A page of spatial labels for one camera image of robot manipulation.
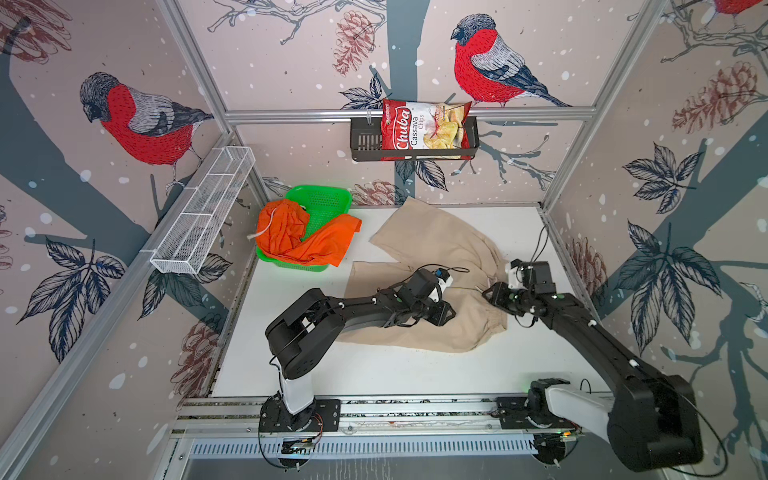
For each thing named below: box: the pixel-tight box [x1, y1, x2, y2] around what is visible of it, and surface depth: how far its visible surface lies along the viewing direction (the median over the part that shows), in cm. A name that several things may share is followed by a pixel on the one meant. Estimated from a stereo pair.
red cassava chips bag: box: [381, 100, 473, 161], surface depth 90 cm
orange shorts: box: [256, 199, 363, 267], surface depth 102 cm
